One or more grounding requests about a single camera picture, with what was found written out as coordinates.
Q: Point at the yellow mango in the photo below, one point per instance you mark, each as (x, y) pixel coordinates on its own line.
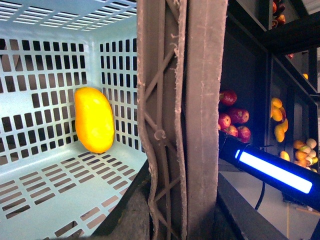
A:
(94, 121)

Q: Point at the brown basket handle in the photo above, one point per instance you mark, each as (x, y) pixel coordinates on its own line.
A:
(180, 46)

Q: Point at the turquoise plastic shopping basket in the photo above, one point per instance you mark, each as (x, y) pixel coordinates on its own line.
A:
(50, 185)

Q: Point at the black robot arm blue light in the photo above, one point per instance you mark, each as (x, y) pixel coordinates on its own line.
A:
(299, 183)

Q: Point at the dark wooden display stand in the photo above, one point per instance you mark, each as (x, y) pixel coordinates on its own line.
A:
(274, 71)

